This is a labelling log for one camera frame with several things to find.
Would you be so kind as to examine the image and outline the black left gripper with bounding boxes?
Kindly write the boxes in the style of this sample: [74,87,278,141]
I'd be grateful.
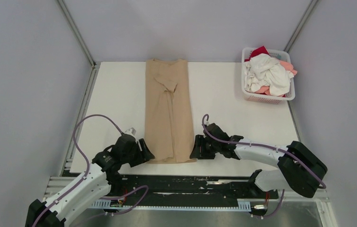
[122,139,155,168]

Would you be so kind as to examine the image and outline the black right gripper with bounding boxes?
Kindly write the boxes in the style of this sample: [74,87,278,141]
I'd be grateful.
[190,135,220,160]

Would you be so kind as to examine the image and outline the beige t-shirt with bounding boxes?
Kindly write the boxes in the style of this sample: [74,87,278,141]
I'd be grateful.
[145,59,195,164]

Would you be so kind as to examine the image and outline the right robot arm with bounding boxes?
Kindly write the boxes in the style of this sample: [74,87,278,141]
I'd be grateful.
[190,123,328,198]

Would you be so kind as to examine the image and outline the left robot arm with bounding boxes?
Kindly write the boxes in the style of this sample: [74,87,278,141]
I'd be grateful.
[25,133,155,227]

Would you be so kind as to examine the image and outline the pink t-shirt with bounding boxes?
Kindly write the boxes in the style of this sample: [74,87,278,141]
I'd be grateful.
[252,60,298,97]

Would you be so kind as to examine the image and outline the white crumpled t-shirt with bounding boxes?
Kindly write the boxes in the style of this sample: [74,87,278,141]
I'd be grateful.
[243,53,295,97]

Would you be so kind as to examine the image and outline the red t-shirt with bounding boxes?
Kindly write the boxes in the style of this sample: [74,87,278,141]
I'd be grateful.
[244,46,269,62]

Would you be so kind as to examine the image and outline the white plastic laundry basket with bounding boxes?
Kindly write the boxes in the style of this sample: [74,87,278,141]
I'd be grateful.
[241,46,297,104]

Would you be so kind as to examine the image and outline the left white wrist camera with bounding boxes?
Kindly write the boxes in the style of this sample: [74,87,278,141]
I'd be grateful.
[124,127,136,137]

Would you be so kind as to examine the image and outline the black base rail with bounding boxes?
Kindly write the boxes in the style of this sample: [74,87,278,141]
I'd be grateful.
[107,174,279,206]

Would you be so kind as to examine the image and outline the white slotted cable duct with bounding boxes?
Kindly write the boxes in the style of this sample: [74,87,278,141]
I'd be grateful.
[88,200,252,212]

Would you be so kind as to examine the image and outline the right aluminium frame post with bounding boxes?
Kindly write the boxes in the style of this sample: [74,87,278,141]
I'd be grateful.
[284,0,320,52]

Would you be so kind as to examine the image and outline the aluminium frame post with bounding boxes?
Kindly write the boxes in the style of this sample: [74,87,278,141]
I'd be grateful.
[284,0,320,52]
[55,0,96,68]

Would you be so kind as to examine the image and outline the left aluminium frame post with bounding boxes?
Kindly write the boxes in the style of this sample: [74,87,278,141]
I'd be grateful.
[55,0,96,68]

